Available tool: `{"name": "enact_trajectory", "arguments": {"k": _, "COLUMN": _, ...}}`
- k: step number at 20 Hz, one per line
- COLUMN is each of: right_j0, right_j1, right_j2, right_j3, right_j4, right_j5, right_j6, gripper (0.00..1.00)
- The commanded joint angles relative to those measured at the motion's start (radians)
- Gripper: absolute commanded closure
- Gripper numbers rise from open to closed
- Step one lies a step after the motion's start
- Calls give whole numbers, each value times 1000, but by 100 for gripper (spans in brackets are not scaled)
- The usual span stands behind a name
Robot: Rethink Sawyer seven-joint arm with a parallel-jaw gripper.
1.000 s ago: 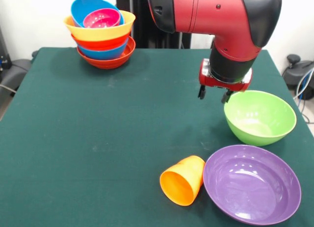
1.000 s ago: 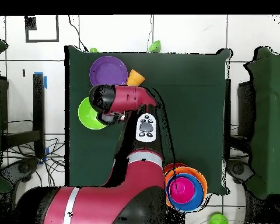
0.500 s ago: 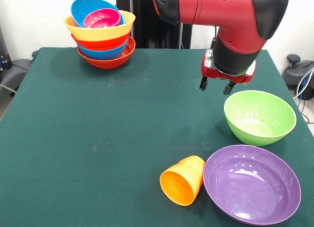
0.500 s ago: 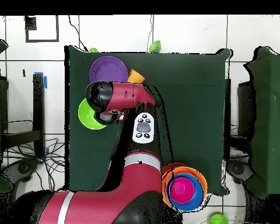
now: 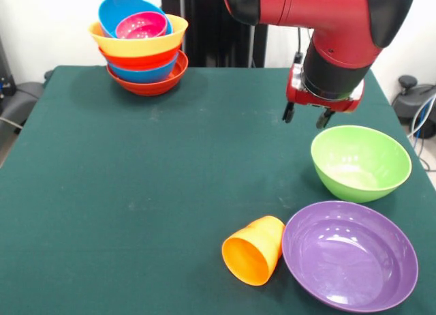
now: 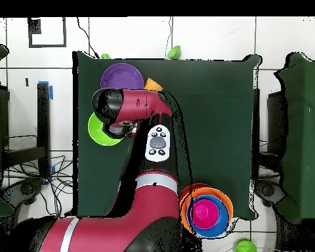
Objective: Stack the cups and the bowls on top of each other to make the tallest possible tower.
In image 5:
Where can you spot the orange plastic cup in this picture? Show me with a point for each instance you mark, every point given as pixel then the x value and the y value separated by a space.
pixel 252 257

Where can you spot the red-orange plastic bowl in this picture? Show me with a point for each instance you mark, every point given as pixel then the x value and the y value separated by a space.
pixel 150 89
pixel 136 61

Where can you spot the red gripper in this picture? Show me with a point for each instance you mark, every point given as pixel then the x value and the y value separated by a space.
pixel 306 98

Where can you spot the black wheeled base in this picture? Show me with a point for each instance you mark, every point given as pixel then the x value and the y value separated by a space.
pixel 20 100
pixel 408 103

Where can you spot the pink plastic bowl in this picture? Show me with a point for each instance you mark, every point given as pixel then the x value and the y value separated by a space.
pixel 143 22

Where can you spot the large orange plastic bowl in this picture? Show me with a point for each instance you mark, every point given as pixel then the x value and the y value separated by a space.
pixel 143 47

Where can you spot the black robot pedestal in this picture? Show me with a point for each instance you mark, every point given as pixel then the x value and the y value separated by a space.
pixel 204 22

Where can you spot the purple plastic bowl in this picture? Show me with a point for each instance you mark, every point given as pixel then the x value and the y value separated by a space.
pixel 349 257

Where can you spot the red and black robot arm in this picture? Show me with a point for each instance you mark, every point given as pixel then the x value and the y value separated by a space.
pixel 323 22

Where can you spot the blue plastic bowl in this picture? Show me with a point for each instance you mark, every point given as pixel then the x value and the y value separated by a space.
pixel 143 76
pixel 116 8

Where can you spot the dark green tablecloth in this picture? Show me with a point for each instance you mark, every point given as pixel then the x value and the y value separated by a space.
pixel 204 141

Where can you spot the large green plastic bowl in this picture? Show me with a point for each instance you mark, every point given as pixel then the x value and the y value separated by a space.
pixel 361 182

